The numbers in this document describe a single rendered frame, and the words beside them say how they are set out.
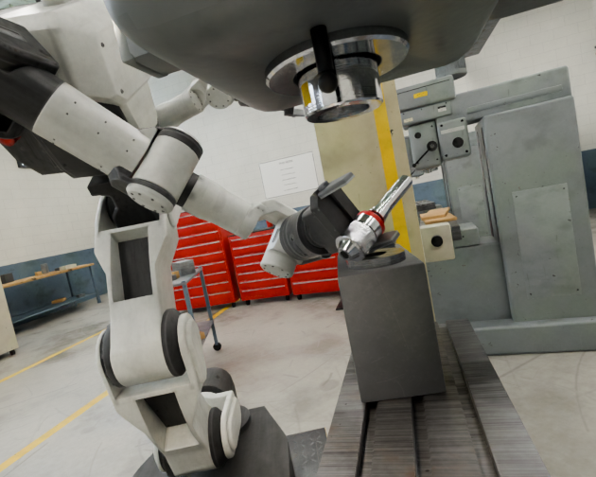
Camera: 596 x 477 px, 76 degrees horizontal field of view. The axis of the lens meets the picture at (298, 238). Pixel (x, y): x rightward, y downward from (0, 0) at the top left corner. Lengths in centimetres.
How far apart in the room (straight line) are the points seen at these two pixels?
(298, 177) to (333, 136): 756
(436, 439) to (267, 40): 45
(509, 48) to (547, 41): 69
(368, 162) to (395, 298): 146
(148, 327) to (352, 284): 46
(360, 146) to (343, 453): 163
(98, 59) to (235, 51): 58
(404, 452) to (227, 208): 46
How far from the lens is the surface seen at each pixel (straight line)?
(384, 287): 54
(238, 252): 535
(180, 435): 107
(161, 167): 65
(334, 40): 21
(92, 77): 78
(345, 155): 198
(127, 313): 88
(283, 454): 122
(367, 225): 55
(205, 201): 69
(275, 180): 970
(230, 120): 1026
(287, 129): 971
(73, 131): 67
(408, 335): 57
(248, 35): 20
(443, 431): 54
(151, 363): 85
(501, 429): 54
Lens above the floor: 123
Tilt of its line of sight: 5 degrees down
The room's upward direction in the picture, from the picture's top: 11 degrees counter-clockwise
